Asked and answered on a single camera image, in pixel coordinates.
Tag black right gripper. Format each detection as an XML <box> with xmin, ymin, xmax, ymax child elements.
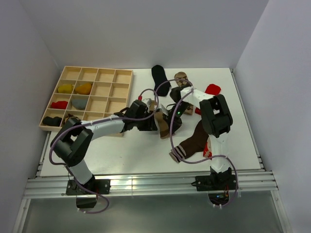
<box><xmin>163</xmin><ymin>101</ymin><xmax>190</xmax><ymax>135</ymax></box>

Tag tan ribbed sock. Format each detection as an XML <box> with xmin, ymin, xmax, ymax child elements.
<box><xmin>154</xmin><ymin>108</ymin><xmax>170</xmax><ymax>139</ymax></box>

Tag dark brown striped sock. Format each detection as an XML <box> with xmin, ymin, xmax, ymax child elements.
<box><xmin>175</xmin><ymin>120</ymin><xmax>208</xmax><ymax>159</ymax></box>

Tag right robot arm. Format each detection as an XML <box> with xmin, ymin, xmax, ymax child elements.
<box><xmin>170</xmin><ymin>86</ymin><xmax>237</xmax><ymax>189</ymax></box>

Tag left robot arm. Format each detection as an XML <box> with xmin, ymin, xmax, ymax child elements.
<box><xmin>51</xmin><ymin>99</ymin><xmax>157</xmax><ymax>194</ymax></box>

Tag brown argyle sock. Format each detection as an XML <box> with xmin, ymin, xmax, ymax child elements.
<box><xmin>174</xmin><ymin>71</ymin><xmax>193</xmax><ymax>116</ymax></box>

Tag red reindeer sock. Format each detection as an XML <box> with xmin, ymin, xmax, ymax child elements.
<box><xmin>203</xmin><ymin>142</ymin><xmax>212</xmax><ymax>158</ymax></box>
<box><xmin>194</xmin><ymin>83</ymin><xmax>222</xmax><ymax>115</ymax></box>

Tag wooden compartment tray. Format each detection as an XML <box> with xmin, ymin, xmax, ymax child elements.
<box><xmin>39</xmin><ymin>66</ymin><xmax>134</xmax><ymax>132</ymax></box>

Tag rolled orange sock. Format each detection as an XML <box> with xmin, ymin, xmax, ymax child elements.
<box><xmin>75</xmin><ymin>83</ymin><xmax>92</xmax><ymax>95</ymax></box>

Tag rolled grey sock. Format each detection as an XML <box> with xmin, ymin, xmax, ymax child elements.
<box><xmin>71</xmin><ymin>99</ymin><xmax>88</xmax><ymax>110</ymax></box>

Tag rolled argyle sock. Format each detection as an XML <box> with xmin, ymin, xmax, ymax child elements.
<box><xmin>63</xmin><ymin>113</ymin><xmax>79</xmax><ymax>124</ymax></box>

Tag rolled yellow sock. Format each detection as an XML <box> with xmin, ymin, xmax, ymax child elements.
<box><xmin>57</xmin><ymin>84</ymin><xmax>73</xmax><ymax>94</ymax></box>

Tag rolled red sock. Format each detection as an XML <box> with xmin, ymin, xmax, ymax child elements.
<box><xmin>51</xmin><ymin>100</ymin><xmax>68</xmax><ymax>110</ymax></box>

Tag rolled black sock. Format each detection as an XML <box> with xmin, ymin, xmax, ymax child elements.
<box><xmin>42</xmin><ymin>116</ymin><xmax>62</xmax><ymax>127</ymax></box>

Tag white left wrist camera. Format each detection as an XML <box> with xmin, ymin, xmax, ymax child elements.
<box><xmin>142</xmin><ymin>98</ymin><xmax>157</xmax><ymax>112</ymax></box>

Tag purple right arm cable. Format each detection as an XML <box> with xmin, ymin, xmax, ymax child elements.
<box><xmin>154</xmin><ymin>78</ymin><xmax>240</xmax><ymax>207</ymax></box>

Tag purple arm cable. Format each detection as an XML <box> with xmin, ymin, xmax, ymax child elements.
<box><xmin>49</xmin><ymin>88</ymin><xmax>160</xmax><ymax>215</ymax></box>
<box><xmin>154</xmin><ymin>78</ymin><xmax>240</xmax><ymax>207</ymax></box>

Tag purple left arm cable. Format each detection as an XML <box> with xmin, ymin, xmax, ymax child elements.
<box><xmin>49</xmin><ymin>88</ymin><xmax>160</xmax><ymax>215</ymax></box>

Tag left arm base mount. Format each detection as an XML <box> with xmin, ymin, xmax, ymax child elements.
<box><xmin>65</xmin><ymin>179</ymin><xmax>110</xmax><ymax>214</ymax></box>

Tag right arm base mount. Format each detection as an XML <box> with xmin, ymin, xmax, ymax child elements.
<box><xmin>191</xmin><ymin>173</ymin><xmax>238</xmax><ymax>209</ymax></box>

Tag aluminium frame rail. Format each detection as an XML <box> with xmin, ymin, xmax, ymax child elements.
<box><xmin>22</xmin><ymin>170</ymin><xmax>278</xmax><ymax>199</ymax></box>

